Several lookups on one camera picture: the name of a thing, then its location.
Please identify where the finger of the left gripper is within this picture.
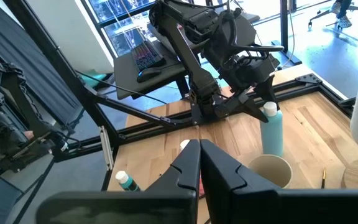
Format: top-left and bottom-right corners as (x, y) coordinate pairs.
(256, 74), (280, 110)
(216, 93), (269, 124)

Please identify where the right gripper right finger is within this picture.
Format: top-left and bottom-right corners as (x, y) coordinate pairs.
(200, 139), (358, 224)

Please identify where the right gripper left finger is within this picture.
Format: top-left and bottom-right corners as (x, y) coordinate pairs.
(35, 139), (201, 224)

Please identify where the large teal paint bottle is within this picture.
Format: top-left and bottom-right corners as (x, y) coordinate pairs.
(259, 101), (284, 157)

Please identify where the small teal paint bottle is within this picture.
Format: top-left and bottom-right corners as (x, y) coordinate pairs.
(115, 170), (141, 192)

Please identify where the beige paper cup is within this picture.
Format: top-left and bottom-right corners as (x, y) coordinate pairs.
(247, 154), (293, 190)

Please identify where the grey side desk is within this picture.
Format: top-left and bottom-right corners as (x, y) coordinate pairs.
(113, 40), (198, 100)

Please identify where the black computer mouse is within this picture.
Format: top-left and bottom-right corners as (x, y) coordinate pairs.
(136, 67), (163, 83)

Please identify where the black office chair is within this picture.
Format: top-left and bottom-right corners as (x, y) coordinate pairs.
(308, 0), (358, 30)

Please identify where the backlit computer keyboard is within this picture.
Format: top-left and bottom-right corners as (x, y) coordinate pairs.
(131, 40), (167, 72)

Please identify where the large glass window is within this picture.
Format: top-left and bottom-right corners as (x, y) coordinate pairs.
(87, 0), (167, 58)

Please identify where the dark blue partition panel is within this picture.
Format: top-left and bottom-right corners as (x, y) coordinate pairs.
(0, 0), (83, 125)

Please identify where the black aluminium table frame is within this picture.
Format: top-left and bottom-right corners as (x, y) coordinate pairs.
(1, 0), (357, 224)

